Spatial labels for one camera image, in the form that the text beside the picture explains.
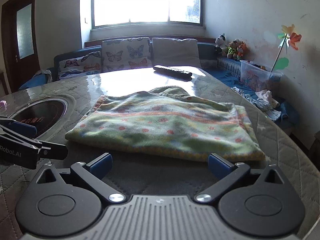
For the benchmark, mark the window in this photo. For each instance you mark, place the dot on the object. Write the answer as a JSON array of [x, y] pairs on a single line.
[[107, 13]]

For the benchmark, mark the grey quilted table cover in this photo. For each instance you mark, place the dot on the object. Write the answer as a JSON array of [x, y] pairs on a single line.
[[147, 174]]

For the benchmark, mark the green patterned child jacket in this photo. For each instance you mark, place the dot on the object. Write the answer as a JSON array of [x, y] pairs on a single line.
[[167, 121]]

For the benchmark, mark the clear plastic storage box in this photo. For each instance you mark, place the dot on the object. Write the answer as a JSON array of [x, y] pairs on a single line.
[[257, 78]]

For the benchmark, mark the orange plush toy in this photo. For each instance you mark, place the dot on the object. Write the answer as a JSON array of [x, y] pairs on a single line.
[[241, 51]]

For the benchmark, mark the dark wooden door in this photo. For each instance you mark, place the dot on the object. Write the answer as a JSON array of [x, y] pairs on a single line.
[[19, 41]]

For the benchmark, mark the blue grey cloth on sofa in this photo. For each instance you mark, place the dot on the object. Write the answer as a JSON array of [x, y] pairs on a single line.
[[41, 77]]

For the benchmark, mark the upright butterfly cushion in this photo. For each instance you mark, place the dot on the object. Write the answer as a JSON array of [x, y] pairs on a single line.
[[123, 54]]

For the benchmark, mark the black white plush cow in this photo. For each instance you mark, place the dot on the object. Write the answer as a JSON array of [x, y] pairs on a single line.
[[220, 45]]

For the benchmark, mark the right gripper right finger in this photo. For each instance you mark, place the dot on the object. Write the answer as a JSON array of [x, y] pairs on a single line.
[[229, 175]]

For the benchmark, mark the small pink toy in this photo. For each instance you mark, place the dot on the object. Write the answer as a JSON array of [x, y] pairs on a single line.
[[3, 104]]

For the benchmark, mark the round black induction hob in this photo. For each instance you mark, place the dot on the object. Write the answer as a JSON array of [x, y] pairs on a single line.
[[42, 114]]

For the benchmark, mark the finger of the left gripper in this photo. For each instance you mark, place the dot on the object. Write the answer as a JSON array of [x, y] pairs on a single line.
[[21, 128], [52, 150]]

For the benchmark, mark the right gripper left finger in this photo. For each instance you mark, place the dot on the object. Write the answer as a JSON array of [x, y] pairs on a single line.
[[90, 175]]

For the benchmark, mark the pile of small clothes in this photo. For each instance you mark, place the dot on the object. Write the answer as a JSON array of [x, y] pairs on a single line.
[[264, 101]]

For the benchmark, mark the colourful paper pinwheel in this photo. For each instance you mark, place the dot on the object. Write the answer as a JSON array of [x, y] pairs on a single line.
[[289, 39]]

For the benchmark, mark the black remote control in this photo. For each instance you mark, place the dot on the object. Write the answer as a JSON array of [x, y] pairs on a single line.
[[173, 72]]

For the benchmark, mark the lying butterfly cushion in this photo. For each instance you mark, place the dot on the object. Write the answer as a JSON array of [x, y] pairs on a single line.
[[80, 66]]

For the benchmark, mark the plain beige cushion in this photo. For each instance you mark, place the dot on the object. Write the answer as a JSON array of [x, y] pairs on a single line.
[[175, 52]]

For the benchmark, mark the brown plush toy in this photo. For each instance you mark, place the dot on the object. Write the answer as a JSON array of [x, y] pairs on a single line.
[[233, 49]]

